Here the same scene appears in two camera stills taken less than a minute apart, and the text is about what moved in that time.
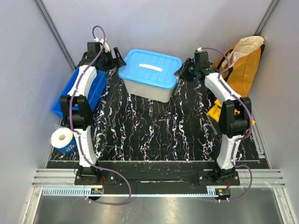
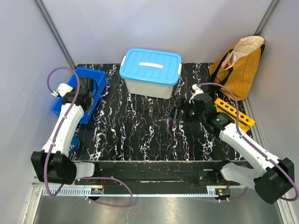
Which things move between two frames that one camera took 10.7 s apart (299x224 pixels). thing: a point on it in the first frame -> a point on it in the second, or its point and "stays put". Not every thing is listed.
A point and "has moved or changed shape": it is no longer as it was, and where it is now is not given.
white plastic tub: (154, 92) has moved or changed shape
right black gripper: (182, 73) -> (181, 105)
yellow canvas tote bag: (245, 57) stays put
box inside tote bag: (235, 56) stays put
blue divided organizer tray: (94, 94) stays put
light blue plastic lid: (150, 68) has moved or changed shape
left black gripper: (118, 60) -> (88, 109)
